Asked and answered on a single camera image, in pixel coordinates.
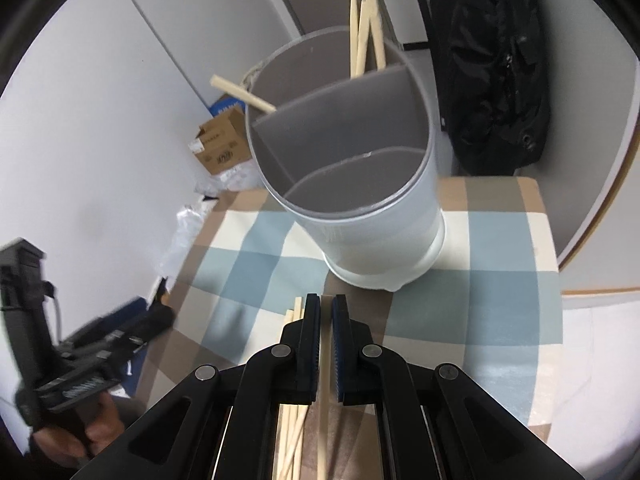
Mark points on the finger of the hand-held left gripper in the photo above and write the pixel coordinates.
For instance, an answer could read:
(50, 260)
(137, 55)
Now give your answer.
(110, 322)
(150, 325)

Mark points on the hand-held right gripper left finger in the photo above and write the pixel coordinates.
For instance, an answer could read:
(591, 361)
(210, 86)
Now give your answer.
(312, 345)

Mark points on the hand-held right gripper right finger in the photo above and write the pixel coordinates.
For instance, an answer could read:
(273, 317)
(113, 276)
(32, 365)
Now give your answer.
(339, 345)

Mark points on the wooden chopstick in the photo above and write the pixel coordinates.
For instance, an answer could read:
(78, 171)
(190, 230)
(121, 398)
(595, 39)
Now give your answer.
(377, 25)
(325, 360)
(243, 92)
(354, 35)
(363, 35)

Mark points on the pile of wooden chopsticks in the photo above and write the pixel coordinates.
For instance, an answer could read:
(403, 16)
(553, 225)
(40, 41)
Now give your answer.
(295, 310)

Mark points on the white plastic utensil holder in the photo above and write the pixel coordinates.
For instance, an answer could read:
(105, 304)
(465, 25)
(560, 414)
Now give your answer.
(380, 220)

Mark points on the person's left hand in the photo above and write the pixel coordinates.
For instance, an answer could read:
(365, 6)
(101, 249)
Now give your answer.
(105, 425)

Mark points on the clear plastic wrap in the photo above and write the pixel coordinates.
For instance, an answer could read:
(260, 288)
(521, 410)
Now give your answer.
(185, 230)

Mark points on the checked tablecloth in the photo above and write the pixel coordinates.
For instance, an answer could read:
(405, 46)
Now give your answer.
(475, 280)

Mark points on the brown cardboard box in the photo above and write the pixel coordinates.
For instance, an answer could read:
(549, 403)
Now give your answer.
(222, 145)

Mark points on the blue cardboard box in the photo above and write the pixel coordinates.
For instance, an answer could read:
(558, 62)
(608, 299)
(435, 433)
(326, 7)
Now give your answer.
(225, 107)

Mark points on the black backpack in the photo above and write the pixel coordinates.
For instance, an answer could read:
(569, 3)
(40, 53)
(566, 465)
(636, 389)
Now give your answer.
(490, 85)

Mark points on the wooden chopsticks in holder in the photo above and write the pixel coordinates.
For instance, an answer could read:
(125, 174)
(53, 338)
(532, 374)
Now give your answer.
(325, 0)

